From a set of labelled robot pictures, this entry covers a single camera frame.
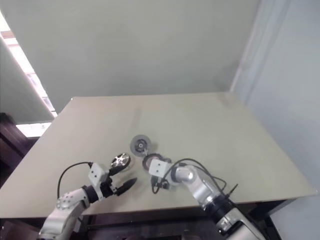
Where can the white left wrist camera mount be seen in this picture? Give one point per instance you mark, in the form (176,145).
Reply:
(97,174)

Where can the silver spoked rotor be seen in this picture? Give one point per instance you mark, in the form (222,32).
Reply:
(120,160)

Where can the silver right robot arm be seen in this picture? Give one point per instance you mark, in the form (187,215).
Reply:
(200,190)

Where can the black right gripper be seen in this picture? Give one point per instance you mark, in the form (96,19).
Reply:
(163,183)

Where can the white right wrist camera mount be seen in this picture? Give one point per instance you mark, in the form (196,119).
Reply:
(157,167)

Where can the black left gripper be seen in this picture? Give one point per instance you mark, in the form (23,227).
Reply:
(108,188)

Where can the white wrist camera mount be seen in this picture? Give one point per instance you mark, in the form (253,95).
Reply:
(157,167)
(97,174)

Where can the grey round housing lid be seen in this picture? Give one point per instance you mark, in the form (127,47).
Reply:
(140,145)

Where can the dark wooden furniture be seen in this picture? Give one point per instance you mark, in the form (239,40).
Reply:
(10,145)

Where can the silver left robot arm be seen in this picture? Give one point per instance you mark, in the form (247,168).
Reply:
(67,201)

